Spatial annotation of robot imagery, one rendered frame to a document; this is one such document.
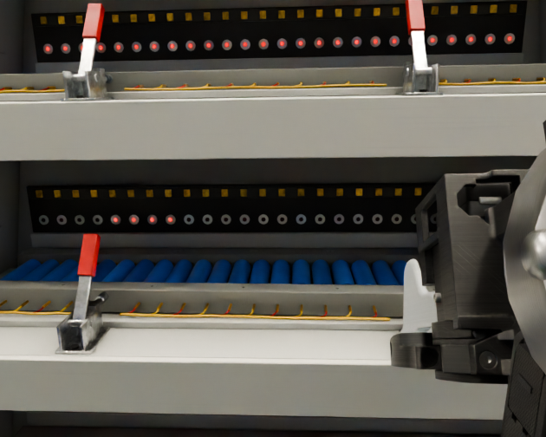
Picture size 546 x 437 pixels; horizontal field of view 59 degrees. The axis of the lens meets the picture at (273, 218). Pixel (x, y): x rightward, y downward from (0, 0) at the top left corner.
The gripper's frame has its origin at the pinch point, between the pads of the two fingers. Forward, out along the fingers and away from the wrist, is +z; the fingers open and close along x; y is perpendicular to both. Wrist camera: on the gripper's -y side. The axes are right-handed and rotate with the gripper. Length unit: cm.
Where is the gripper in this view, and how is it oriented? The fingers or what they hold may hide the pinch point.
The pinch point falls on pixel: (447, 353)
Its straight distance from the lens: 33.9
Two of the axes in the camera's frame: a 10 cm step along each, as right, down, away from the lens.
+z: 0.5, 2.5, 9.7
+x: -10.0, 0.1, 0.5
